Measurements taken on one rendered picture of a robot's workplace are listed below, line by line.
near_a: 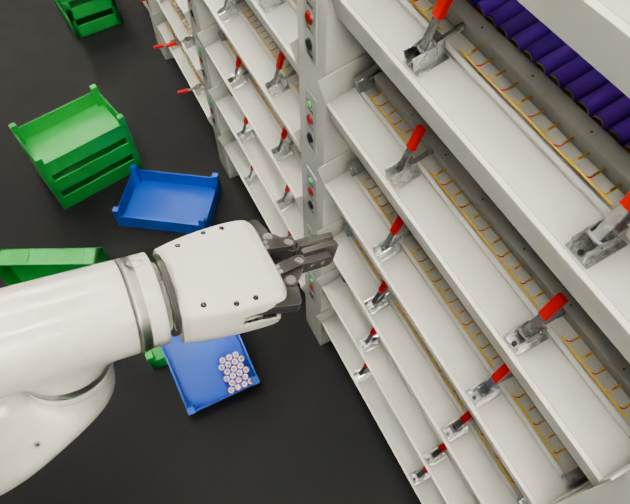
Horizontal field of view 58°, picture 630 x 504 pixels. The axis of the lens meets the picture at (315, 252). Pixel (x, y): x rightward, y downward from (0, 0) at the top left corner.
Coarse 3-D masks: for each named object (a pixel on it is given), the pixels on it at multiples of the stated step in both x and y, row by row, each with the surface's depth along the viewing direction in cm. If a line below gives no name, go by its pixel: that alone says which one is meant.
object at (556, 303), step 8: (560, 296) 57; (552, 304) 58; (560, 304) 57; (544, 312) 59; (552, 312) 58; (536, 320) 60; (544, 320) 59; (528, 328) 62; (536, 328) 61; (528, 336) 62
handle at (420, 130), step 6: (420, 126) 70; (414, 132) 71; (420, 132) 70; (414, 138) 71; (420, 138) 71; (408, 144) 72; (414, 144) 71; (408, 150) 73; (414, 150) 72; (402, 156) 74; (408, 156) 73; (402, 162) 74; (402, 168) 75
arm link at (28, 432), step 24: (0, 408) 49; (24, 408) 49; (48, 408) 48; (72, 408) 49; (96, 408) 51; (0, 432) 47; (24, 432) 47; (48, 432) 48; (72, 432) 49; (0, 456) 45; (24, 456) 46; (48, 456) 47; (0, 480) 44; (24, 480) 46
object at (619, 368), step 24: (384, 96) 83; (408, 120) 78; (432, 144) 75; (456, 168) 73; (480, 192) 70; (504, 216) 68; (504, 240) 68; (504, 264) 67; (528, 264) 65; (552, 288) 63; (576, 312) 62; (600, 336) 60; (600, 360) 60; (624, 360) 58; (600, 384) 59; (624, 384) 58; (624, 408) 58
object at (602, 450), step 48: (336, 96) 85; (384, 144) 80; (384, 192) 80; (432, 192) 75; (432, 240) 72; (480, 288) 68; (528, 288) 66; (576, 336) 63; (528, 384) 62; (576, 384) 61; (576, 432) 59
